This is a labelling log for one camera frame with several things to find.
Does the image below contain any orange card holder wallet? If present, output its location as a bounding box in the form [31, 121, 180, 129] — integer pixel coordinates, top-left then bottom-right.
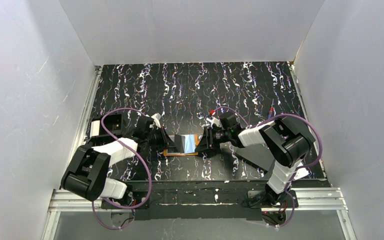
[163, 134, 201, 157]

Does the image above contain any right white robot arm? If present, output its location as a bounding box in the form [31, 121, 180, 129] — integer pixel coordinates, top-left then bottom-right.
[195, 111, 316, 203]

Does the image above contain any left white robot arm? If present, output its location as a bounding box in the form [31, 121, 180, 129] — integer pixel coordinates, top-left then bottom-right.
[60, 113, 174, 202]

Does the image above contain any black flat slab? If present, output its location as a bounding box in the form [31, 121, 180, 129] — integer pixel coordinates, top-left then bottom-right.
[233, 144, 275, 171]

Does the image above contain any blue red screwdriver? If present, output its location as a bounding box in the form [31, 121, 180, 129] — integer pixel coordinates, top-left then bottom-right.
[267, 98, 275, 119]

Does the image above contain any white block in box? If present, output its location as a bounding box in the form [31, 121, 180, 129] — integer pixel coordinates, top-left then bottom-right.
[89, 120, 101, 138]

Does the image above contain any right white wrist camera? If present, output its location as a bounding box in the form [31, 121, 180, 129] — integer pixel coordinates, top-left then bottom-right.
[205, 110, 222, 128]

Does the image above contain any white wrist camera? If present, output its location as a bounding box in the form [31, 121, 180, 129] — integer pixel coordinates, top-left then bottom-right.
[205, 110, 222, 128]
[151, 112, 162, 129]

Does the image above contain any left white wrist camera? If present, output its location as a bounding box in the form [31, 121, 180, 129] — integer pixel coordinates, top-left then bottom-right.
[151, 112, 162, 129]

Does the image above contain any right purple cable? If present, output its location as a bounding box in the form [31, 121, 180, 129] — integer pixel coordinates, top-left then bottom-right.
[211, 105, 323, 229]

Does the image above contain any purple cable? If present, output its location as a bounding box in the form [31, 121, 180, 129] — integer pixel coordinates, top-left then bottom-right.
[91, 107, 153, 231]
[211, 105, 323, 229]

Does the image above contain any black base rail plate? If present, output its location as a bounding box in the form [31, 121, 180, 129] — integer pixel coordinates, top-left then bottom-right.
[95, 180, 299, 222]

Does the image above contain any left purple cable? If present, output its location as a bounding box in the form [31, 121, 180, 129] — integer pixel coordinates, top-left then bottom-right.
[91, 107, 153, 231]

